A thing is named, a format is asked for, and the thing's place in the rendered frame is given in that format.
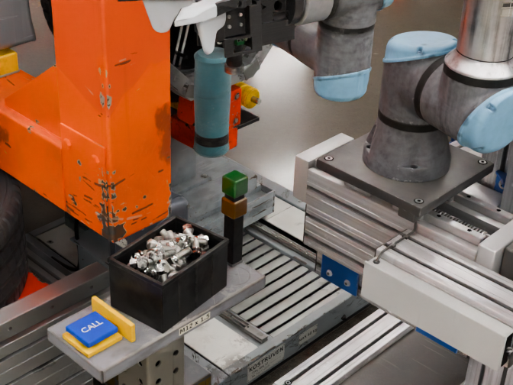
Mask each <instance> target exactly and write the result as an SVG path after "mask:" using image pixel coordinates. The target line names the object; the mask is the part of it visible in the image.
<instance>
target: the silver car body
mask: <svg viewBox="0 0 513 385"><path fill-rule="evenodd" d="M31 41H33V34H32V32H31V26H30V23H29V19H28V15H27V4H26V0H0V50H5V49H8V48H10V47H15V46H18V45H21V44H26V43H28V42H31Z"/></svg>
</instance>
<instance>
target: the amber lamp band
mask: <svg viewBox="0 0 513 385"><path fill-rule="evenodd" d="M221 212H222V213H223V214H225V215H226V216H228V217H230V218H232V219H236V218H239V217H241V216H242V215H245V214H246V213H247V197H244V198H242V199H240V200H238V201H236V202H232V201H231V200H229V199H227V198H225V197H224V196H223V197H222V198H221Z"/></svg>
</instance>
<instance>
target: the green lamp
mask: <svg viewBox="0 0 513 385"><path fill-rule="evenodd" d="M247 190H248V176H246V175H244V174H242V173H240V172H238V171H237V170H234V171H232V172H229V173H227V174H225V175H223V176H222V192H223V193H225V194H227V195H229V196H230V197H232V198H234V199H236V198H237V197H239V196H242V195H243V194H245V193H247Z"/></svg>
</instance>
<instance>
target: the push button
mask: <svg viewBox="0 0 513 385"><path fill-rule="evenodd" d="M66 331H67V332H68V333H70V334H71V335H72V336H73V337H74V338H76V339H77V340H78V341H80V342H81V343H83V344H84V345H85V346H86V347H87V348H90V347H92V346H93V345H96V344H98V343H99V342H100V341H103V340H105V339H106V338H108V337H110V336H112V335H113V334H115V333H117V332H118V327H117V326H115V325H114V324H112V323H111V322H109V321H108V320H107V319H106V318H104V317H103V316H102V315H100V314H99V313H97V312H96V311H94V312H92V313H90V314H88V315H86V316H84V317H83V318H81V319H79V320H77V321H75V322H73V323H71V324H70V325H68V326H66Z"/></svg>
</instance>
